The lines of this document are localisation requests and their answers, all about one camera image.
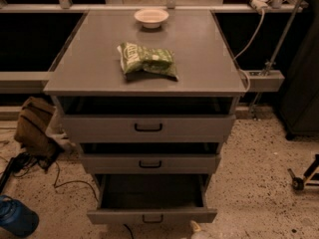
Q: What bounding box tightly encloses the wheeled cart leg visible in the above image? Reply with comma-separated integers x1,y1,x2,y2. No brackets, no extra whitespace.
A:
288,153,319,191

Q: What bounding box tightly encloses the grey drawer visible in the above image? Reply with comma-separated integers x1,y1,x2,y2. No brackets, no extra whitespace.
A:
80,154,221,174
62,116,235,143
87,174,217,224

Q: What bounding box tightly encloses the metal tripod pole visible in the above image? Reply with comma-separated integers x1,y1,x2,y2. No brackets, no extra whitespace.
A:
247,0,303,120

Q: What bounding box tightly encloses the grey middle drawer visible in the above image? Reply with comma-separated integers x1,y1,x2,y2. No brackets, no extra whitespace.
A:
80,154,221,174

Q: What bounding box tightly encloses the grey top drawer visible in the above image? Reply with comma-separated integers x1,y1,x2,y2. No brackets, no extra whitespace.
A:
62,116,235,143

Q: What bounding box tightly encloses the dark cabinet at right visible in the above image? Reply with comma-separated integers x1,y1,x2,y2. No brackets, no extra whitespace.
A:
278,0,319,140

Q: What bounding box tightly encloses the white bowl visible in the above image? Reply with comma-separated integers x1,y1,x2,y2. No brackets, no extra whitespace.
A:
134,9,168,29

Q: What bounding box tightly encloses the grey bottom drawer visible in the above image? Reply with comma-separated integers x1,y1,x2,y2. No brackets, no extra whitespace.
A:
87,174,217,224

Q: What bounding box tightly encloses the grey drawer cabinet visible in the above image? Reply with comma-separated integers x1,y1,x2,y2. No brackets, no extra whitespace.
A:
43,9,247,184

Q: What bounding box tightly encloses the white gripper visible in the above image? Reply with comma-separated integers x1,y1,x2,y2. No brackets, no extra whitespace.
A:
189,220,213,239

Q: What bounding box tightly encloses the green snack bag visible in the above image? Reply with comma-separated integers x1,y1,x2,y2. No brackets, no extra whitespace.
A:
117,42,178,81

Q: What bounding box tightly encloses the white power cable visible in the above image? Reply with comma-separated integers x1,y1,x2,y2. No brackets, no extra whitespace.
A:
232,7,267,93

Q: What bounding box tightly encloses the black floor cable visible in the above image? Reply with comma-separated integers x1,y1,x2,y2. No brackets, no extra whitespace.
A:
0,152,100,202

